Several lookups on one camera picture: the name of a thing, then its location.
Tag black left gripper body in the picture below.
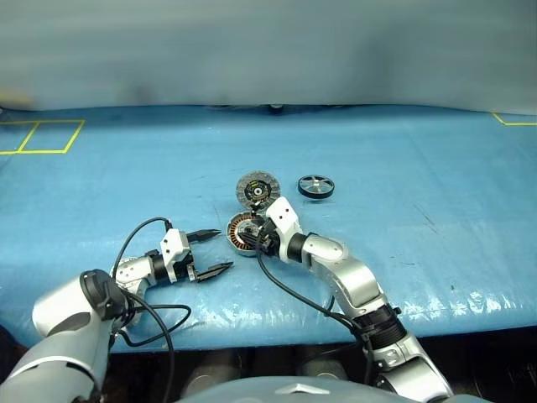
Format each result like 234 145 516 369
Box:
171 233 201 285

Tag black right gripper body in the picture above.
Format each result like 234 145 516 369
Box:
245 220 280 258

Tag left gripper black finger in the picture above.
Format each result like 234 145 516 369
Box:
195 261 234 285
187 228 222 243

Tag silver motor cover plate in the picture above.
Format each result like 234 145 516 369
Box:
235 169 281 209

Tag silver motor stator copper windings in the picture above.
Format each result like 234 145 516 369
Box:
226 211 269 258

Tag black spoked rotor wheel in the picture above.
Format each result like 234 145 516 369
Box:
297 173 336 201

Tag blue table cover sheet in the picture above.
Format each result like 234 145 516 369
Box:
0 102 537 353

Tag grey robot torso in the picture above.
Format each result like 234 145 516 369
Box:
175 375 404 403

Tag white backdrop sheet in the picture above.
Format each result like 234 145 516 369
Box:
0 0 537 127

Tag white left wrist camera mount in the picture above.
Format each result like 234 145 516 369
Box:
159 228 190 285

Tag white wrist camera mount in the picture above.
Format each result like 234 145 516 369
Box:
159 228 190 285
264 196 304 264

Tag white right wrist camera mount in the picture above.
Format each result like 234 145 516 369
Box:
264 196 304 264

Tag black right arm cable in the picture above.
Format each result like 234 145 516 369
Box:
254 247 377 385

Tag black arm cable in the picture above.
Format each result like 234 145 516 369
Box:
109 216 193 403
254 247 377 385

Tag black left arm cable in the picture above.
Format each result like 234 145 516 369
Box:
109 216 193 403

